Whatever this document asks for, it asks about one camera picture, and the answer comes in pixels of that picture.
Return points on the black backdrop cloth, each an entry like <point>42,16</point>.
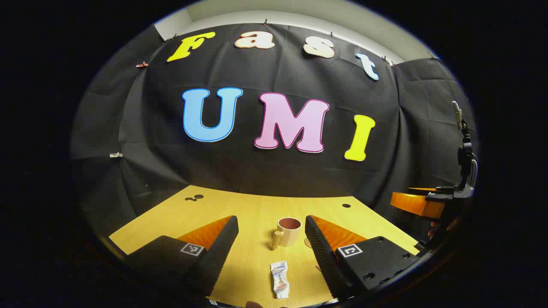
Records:
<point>257,171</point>

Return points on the beige cup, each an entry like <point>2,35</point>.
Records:
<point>289,235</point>

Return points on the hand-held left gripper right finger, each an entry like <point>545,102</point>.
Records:
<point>319,248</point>

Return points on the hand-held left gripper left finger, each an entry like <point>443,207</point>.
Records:
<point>222,244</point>

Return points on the wooden desktop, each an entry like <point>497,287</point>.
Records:
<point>257,214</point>

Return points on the white toothpaste tube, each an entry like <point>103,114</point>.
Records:
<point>280,280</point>

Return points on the round cork coaster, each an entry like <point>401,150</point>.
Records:
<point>308,243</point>

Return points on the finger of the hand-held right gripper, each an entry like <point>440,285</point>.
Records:
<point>432,189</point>
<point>413,203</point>

